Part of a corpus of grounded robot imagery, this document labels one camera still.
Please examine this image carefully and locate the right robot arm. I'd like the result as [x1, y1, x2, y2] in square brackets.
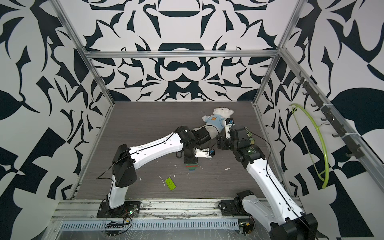
[218, 124, 318, 240]

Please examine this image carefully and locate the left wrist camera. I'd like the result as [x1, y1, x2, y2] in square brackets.
[195, 148, 215, 159]

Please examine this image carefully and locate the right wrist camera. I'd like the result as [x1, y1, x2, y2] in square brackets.
[225, 118, 235, 139]

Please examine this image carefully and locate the green plastic hanger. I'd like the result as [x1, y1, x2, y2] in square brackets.
[289, 103, 330, 189]

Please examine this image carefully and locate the black connector box right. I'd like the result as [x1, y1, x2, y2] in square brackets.
[238, 222, 255, 236]

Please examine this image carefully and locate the black usb hub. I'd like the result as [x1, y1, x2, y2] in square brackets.
[104, 222, 125, 231]

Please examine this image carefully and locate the white slotted cable duct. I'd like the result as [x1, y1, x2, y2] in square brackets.
[60, 219, 240, 231]

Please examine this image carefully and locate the long lime lego brick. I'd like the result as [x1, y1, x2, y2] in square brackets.
[165, 178, 176, 191]

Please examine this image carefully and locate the black wall hook rail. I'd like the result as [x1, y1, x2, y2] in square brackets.
[297, 72, 365, 159]

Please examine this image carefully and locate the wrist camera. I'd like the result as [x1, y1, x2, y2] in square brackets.
[225, 118, 235, 139]
[195, 148, 215, 159]

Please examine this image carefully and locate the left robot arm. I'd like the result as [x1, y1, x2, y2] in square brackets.
[106, 126, 215, 210]

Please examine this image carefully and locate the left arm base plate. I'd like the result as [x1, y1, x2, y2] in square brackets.
[97, 200, 141, 219]

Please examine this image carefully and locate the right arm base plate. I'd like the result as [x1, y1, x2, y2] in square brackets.
[218, 190, 263, 217]

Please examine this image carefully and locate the white teddy bear blue shirt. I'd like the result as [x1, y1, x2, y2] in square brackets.
[194, 108, 234, 134]

